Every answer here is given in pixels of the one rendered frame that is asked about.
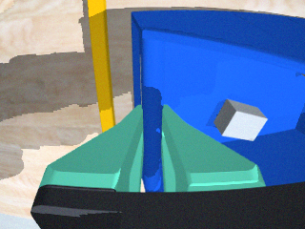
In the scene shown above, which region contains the blue bin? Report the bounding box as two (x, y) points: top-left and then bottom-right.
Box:
(132, 10), (305, 192)

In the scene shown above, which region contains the yellow long thin bar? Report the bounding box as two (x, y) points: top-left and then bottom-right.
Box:
(88, 0), (115, 133)

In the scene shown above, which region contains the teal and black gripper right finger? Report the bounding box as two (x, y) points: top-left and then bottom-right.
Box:
(161, 104), (266, 192)

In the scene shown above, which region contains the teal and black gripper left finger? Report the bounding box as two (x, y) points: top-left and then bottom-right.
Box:
(38, 105), (144, 192)

